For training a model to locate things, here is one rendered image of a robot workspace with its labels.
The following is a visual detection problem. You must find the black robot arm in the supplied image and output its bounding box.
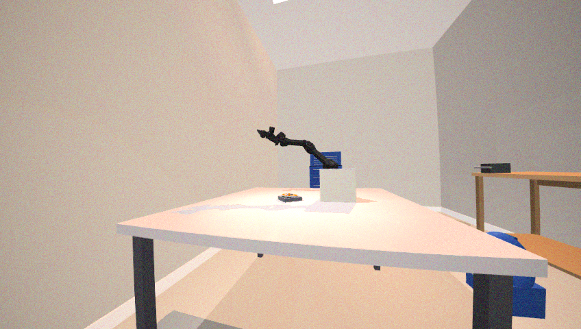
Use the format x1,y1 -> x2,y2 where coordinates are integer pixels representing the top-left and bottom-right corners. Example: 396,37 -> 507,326
267,126 -> 338,169

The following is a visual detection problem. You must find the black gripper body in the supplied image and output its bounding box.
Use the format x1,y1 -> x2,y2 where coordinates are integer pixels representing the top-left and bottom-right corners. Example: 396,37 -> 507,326
260,130 -> 275,141

